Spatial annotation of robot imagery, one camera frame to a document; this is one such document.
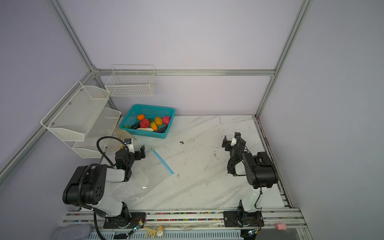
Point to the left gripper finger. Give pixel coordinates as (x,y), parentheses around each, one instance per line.
(142,152)
(137,155)

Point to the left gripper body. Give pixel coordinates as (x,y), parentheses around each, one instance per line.
(137,154)

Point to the clear zip top bag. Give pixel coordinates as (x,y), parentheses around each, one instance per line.
(147,176)

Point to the yellow toy mango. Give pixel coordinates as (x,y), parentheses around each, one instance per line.
(158,121)

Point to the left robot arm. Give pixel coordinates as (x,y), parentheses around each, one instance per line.
(88,187)

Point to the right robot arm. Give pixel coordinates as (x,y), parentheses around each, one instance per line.
(259,170)

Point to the white toy radish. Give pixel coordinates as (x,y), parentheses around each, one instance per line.
(146,129)

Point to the white mesh lower shelf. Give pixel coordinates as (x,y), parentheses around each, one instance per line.
(104,126)

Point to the white mesh shelf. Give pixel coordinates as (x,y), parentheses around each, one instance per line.
(104,126)
(72,118)

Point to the teal plastic basket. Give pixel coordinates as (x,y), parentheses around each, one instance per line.
(150,112)

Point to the orange toy fruit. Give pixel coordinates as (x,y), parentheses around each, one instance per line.
(141,117)

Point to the pink toy fruit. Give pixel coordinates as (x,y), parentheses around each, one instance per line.
(166,120)

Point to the white mesh upper shelf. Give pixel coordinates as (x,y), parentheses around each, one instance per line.
(72,118)

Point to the wooden toy figure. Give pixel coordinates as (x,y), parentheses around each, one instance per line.
(153,233)

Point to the pink toy pig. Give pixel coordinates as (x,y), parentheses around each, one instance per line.
(281,227)

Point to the grey cloth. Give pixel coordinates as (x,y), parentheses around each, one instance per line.
(73,232)

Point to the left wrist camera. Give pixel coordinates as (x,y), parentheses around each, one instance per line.
(128,143)

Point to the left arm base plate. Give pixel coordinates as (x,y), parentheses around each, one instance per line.
(121,222)

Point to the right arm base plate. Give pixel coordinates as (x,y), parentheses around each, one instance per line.
(243,219)

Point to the white wire basket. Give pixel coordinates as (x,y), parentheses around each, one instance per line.
(132,81)

